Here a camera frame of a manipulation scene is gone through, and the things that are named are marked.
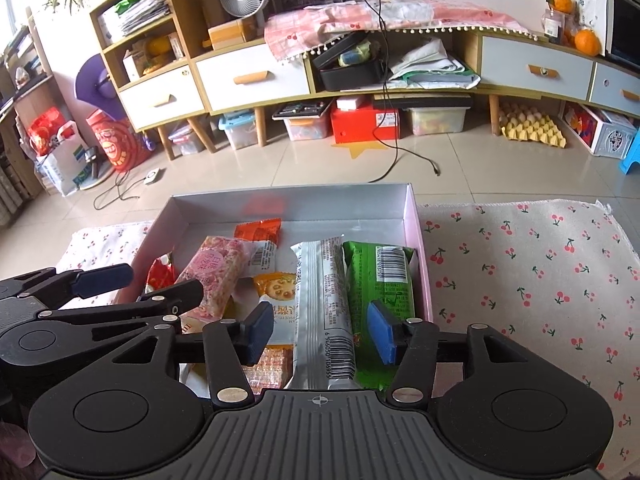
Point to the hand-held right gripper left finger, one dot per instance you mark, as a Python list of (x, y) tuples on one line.
[(260, 327)]

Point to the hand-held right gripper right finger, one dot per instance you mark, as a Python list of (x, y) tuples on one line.
[(382, 332)]

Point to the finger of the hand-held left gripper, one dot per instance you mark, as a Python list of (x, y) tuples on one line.
[(175, 297), (102, 280)]

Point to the red snack packet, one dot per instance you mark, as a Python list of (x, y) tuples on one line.
[(160, 275)]

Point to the pink snack packet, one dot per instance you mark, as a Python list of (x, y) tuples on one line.
[(215, 270)]

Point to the green snack packet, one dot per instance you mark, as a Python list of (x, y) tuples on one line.
[(380, 275)]

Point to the silver white snack packet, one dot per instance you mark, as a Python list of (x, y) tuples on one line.
[(320, 300)]

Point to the pink cardboard box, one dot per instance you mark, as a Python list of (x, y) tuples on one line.
[(325, 215)]

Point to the orange checkered snack packet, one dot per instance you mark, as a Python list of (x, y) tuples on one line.
[(272, 365)]

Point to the white orange cookie packet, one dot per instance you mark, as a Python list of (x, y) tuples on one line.
[(277, 290)]

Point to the round white stand base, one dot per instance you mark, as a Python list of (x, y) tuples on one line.
[(97, 180)]

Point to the white shopping bag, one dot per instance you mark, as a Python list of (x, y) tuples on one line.
[(62, 170)]

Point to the red cartoon face bag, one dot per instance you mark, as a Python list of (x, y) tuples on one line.
[(115, 142)]

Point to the cherry print cloth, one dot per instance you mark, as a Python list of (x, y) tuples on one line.
[(525, 285)]

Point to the red plastic bag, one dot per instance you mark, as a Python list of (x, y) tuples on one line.
[(45, 132)]

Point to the clear bin with blue lid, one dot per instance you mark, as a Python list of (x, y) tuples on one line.
[(239, 132)]

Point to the wooden bookshelf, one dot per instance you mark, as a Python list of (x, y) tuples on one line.
[(25, 110)]

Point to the tall wooden shelf cabinet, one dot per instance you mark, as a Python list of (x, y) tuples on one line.
[(155, 100)]

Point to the purple fan-shaped object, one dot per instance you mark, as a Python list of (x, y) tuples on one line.
[(92, 77)]

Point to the red cardboard box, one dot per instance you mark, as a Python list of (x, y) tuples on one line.
[(362, 125)]

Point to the clear bin with black lid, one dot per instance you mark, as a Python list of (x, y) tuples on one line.
[(302, 122)]

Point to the clear plastic bin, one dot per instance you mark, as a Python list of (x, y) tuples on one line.
[(435, 121)]

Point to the low wooden drawer cabinet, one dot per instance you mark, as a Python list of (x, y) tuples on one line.
[(250, 82)]

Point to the small white box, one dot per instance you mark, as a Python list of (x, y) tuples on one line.
[(351, 103)]

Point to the yellow egg tray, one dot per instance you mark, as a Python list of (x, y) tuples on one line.
[(535, 135)]

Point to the black storage box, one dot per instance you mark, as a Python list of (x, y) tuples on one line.
[(350, 77)]

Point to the tray of eggs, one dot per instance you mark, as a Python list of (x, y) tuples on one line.
[(525, 112)]

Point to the wooden box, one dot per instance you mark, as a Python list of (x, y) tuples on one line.
[(232, 34)]

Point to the stack of papers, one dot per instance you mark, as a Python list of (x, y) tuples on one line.
[(140, 10)]

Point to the white plastic bags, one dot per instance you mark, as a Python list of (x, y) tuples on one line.
[(430, 60)]

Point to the yellow blue pouch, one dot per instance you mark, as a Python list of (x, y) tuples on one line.
[(356, 54)]

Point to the red toy box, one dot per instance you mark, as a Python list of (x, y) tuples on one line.
[(582, 120)]

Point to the white printed crate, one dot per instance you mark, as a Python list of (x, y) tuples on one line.
[(617, 137)]

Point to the blue plastic stool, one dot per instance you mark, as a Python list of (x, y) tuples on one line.
[(631, 152)]

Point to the pink checked cloth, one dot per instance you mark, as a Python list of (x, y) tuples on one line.
[(425, 12)]

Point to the white microwave oven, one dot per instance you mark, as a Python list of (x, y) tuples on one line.
[(625, 30)]

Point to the white floor switch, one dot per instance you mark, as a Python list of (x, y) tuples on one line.
[(151, 177)]

